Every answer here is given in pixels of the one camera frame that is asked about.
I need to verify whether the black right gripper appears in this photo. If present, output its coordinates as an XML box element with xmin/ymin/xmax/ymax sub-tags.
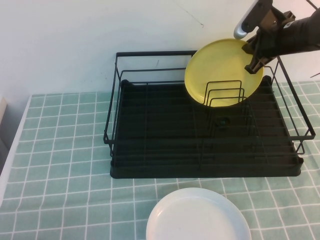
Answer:
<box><xmin>241</xmin><ymin>4</ymin><xmax>298</xmax><ymax>75</ymax></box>

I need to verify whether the yellow plate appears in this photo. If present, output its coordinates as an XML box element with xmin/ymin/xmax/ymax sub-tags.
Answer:
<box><xmin>184</xmin><ymin>37</ymin><xmax>265</xmax><ymax>108</ymax></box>

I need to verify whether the black dish rack drip tray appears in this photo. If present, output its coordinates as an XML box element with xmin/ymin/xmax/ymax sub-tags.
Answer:
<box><xmin>109</xmin><ymin>76</ymin><xmax>305</xmax><ymax>179</ymax></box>

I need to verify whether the white plate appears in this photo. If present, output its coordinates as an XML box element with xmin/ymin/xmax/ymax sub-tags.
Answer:
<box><xmin>146</xmin><ymin>187</ymin><xmax>252</xmax><ymax>240</ymax></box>

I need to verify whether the green checked tablecloth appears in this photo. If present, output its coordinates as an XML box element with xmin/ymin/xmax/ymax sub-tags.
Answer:
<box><xmin>0</xmin><ymin>81</ymin><xmax>320</xmax><ymax>240</ymax></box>

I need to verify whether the white silver wrist camera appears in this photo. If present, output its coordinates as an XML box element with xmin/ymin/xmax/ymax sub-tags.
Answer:
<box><xmin>233</xmin><ymin>0</ymin><xmax>273</xmax><ymax>40</ymax></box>

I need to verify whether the black wire dish rack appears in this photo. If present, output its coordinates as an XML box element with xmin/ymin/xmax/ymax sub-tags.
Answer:
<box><xmin>103</xmin><ymin>50</ymin><xmax>315</xmax><ymax>166</ymax></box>

